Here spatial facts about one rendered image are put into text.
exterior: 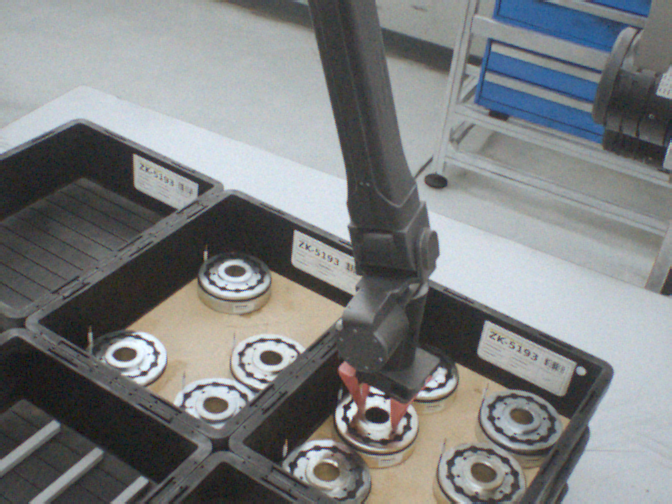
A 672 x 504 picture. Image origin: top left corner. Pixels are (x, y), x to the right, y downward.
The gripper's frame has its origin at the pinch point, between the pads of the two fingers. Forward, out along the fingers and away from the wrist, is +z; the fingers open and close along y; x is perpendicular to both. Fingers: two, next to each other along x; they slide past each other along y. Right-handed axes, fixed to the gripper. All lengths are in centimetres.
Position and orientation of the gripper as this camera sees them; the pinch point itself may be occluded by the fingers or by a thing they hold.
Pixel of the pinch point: (379, 411)
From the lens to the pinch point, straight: 116.5
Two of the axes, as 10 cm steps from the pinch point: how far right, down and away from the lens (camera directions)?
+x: 5.6, -4.4, 7.0
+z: -1.0, 8.0, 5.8
